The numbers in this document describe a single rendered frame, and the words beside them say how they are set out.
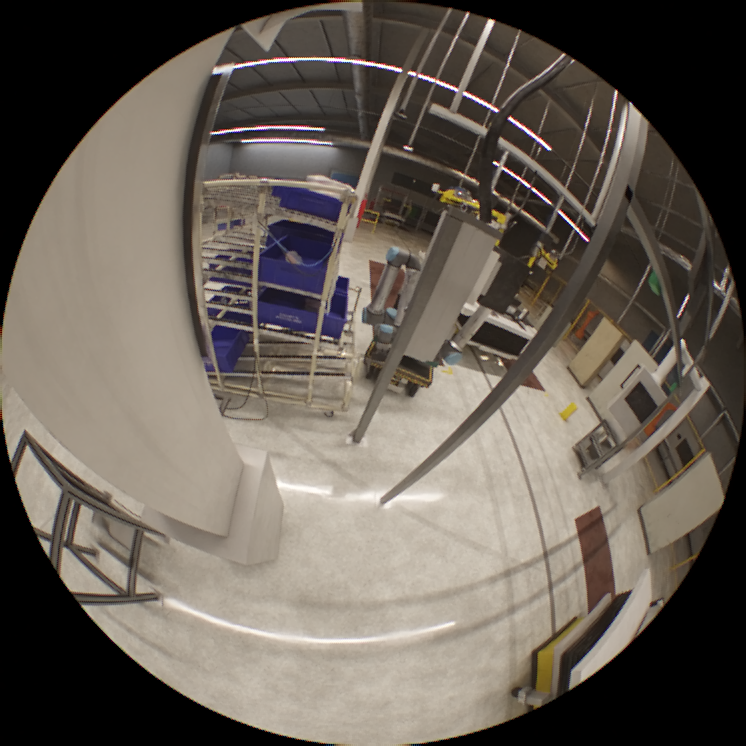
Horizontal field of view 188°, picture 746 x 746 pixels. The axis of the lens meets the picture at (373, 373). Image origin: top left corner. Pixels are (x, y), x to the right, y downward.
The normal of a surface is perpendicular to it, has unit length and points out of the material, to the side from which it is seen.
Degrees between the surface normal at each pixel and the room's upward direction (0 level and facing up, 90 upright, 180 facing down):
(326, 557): 0
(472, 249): 90
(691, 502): 90
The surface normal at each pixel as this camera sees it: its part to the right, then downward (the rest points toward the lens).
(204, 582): 0.28, -0.69
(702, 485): -0.96, -0.19
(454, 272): 0.02, 0.69
